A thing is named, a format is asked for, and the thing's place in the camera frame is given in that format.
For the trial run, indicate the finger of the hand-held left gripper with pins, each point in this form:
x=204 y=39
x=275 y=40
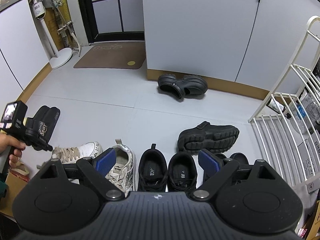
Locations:
x=41 y=146

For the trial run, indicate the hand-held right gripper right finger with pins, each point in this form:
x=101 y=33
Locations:
x=210 y=161

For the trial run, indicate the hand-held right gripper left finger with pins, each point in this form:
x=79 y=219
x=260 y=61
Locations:
x=106 y=161

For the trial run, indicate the black suede clog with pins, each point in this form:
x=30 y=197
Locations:
x=220 y=156
x=240 y=158

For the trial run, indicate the white patterned sneaker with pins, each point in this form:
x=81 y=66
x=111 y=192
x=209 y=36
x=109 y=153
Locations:
x=85 y=150
x=122 y=160

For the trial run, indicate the black chunky rubber clog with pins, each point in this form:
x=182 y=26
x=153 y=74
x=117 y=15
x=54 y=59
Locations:
x=207 y=137
x=192 y=83

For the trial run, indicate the black lace-up sneaker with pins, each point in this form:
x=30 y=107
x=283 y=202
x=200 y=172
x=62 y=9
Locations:
x=152 y=165
x=182 y=170

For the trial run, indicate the white shoe rack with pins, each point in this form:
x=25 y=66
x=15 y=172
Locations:
x=293 y=65

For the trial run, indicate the person's left hand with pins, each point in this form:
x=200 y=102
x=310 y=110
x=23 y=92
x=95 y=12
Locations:
x=12 y=142

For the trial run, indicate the black slide sandal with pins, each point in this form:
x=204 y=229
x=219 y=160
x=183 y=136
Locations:
x=41 y=112
x=55 y=116

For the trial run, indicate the cardboard sheet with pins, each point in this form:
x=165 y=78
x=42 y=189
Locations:
x=17 y=190

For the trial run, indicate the teal cloth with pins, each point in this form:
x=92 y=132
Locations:
x=3 y=190

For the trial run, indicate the small labelled bottle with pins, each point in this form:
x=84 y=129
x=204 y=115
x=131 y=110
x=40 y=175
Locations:
x=275 y=105

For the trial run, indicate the wooden sticks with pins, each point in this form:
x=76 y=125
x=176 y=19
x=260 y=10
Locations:
x=63 y=27

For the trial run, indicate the brown doormat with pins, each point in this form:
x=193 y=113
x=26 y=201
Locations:
x=110 y=57

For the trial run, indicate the clear plastic water bottle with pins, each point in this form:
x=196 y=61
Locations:
x=308 y=112

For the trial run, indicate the black-framed glass door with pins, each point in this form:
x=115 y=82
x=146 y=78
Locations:
x=85 y=10

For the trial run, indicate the white wardrobe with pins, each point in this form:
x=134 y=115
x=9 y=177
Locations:
x=200 y=25

